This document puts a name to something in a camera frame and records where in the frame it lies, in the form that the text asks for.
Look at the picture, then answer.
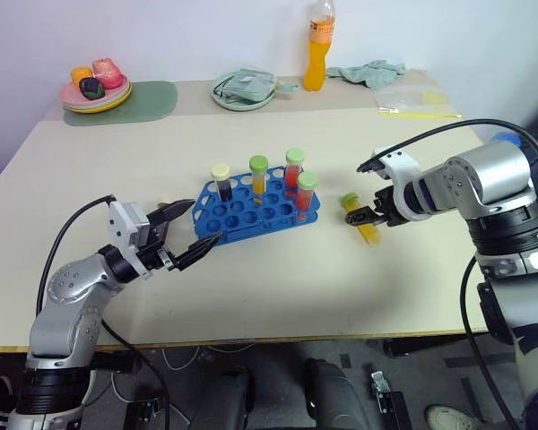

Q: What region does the grey-green folded pouch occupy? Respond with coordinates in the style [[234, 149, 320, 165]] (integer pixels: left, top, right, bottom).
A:
[[213, 66, 299, 102]]

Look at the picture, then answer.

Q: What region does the black table frame bar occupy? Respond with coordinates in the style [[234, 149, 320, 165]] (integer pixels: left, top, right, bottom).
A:
[[382, 330, 495, 358]]

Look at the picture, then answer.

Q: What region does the black right body cable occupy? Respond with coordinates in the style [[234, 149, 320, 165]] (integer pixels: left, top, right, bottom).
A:
[[458, 256, 522, 430]]

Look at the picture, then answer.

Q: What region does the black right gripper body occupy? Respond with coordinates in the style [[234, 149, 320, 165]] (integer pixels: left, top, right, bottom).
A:
[[372, 186, 407, 229]]

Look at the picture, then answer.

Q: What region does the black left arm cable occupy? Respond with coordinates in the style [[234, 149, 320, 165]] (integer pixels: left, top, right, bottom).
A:
[[35, 193, 117, 315]]

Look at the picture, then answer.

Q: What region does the white shoe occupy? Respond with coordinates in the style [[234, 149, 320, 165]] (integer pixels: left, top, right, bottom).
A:
[[424, 404, 489, 430]]

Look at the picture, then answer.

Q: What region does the black left body cable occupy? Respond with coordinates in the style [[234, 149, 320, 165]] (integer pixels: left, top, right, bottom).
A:
[[100, 318, 170, 430]]

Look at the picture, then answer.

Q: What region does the yellow liquid tube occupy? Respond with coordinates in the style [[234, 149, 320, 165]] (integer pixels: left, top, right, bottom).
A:
[[248, 154, 270, 208], [340, 192, 383, 246]]

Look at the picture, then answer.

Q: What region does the metal clamp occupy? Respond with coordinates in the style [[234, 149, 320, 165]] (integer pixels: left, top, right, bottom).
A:
[[369, 370, 390, 416]]

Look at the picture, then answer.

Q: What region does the pink toy food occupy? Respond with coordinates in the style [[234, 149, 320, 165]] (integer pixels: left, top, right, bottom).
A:
[[91, 56, 123, 90]]

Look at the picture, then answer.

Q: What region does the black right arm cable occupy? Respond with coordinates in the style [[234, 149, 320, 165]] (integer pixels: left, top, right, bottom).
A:
[[356, 117, 538, 203]]

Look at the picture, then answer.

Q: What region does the dark liquid tube, cream cap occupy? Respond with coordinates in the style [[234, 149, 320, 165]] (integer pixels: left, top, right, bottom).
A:
[[210, 163, 233, 203]]

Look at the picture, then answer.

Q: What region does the white floor cable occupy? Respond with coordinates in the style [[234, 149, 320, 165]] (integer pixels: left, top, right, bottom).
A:
[[161, 343, 256, 374]]

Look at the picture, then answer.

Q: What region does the black body cable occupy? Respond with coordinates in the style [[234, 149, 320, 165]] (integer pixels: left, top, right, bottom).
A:
[[458, 256, 522, 430], [100, 318, 170, 430]]

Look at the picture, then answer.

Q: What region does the yellow plate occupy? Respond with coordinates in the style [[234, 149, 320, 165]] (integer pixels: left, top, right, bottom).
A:
[[61, 82, 134, 115]]

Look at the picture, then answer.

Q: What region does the black floor box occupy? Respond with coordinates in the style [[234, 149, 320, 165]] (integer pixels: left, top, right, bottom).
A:
[[376, 391, 414, 430]]

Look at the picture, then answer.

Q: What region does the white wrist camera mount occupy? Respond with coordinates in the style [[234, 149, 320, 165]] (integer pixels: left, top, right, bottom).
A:
[[106, 200, 153, 281], [356, 149, 425, 223]]

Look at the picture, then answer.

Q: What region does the green placemat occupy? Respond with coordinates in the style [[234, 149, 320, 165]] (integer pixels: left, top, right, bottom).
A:
[[62, 80, 179, 128]]

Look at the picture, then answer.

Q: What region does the orange toy food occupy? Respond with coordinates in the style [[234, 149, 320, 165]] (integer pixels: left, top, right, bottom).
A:
[[70, 65, 94, 90]]

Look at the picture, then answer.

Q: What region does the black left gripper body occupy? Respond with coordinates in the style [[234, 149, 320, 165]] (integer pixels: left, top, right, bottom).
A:
[[136, 213, 183, 273]]

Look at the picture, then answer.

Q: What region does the green stacked plate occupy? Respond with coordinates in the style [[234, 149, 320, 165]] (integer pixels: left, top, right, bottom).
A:
[[62, 80, 133, 111]]

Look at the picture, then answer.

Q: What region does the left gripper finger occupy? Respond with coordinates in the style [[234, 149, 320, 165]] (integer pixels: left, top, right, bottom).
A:
[[174, 231, 224, 272], [153, 199, 196, 226]]

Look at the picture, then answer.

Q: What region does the dark rounded shape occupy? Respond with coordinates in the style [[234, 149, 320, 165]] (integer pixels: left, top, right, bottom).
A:
[[303, 357, 373, 430], [190, 365, 255, 430]]

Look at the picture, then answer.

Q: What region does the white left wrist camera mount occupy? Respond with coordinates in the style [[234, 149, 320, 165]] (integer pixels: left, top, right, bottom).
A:
[[106, 200, 153, 281]]

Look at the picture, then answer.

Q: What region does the yellow thin stick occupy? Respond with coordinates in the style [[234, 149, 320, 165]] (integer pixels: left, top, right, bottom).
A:
[[377, 108, 465, 122]]

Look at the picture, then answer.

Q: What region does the blue test tube rack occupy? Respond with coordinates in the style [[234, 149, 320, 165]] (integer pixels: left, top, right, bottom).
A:
[[192, 167, 323, 247]]

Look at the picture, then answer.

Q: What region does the orange drink bottle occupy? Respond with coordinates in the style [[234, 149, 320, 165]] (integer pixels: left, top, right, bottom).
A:
[[302, 0, 337, 93]]

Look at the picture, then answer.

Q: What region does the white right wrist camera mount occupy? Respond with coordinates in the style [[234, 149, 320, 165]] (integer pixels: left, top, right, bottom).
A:
[[356, 149, 425, 223]]

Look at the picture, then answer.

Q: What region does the green crumpled cloth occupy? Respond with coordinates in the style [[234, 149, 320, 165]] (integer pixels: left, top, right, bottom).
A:
[[325, 58, 408, 90]]

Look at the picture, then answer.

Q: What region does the light green plate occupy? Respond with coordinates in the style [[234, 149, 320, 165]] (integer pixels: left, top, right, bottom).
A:
[[211, 69, 278, 113]]

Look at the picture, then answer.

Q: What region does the pink plate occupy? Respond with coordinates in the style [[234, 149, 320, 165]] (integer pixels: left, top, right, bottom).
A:
[[59, 73, 131, 108]]

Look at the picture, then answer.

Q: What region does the red liquid tube, green cap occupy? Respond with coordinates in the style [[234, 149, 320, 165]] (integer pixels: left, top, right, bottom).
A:
[[296, 170, 320, 224], [284, 147, 307, 201]]

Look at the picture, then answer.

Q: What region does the blue round object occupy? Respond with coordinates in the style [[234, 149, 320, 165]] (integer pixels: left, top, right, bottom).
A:
[[490, 131, 524, 147]]

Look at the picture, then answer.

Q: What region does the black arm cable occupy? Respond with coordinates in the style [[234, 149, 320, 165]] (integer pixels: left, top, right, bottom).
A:
[[356, 117, 538, 203], [35, 193, 117, 315]]

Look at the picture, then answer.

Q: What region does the dark purple toy food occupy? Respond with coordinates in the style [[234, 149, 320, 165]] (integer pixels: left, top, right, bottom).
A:
[[79, 76, 107, 100]]

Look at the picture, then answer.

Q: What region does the clear plastic bag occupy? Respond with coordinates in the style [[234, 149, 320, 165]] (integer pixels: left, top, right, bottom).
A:
[[373, 86, 455, 118]]

